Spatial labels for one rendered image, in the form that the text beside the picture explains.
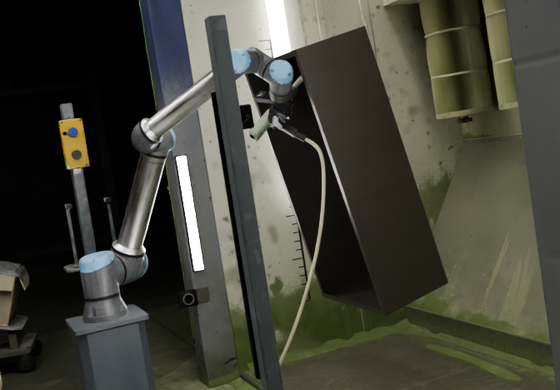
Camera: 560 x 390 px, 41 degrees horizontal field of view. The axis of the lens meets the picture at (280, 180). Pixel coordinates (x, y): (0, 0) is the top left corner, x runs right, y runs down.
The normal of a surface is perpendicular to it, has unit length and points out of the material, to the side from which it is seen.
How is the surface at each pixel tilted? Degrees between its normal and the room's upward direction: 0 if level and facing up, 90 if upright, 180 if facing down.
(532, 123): 90
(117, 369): 90
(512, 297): 57
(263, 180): 90
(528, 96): 90
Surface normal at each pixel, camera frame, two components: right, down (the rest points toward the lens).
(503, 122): -0.91, 0.16
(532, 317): -0.84, -0.40
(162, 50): 0.39, -0.01
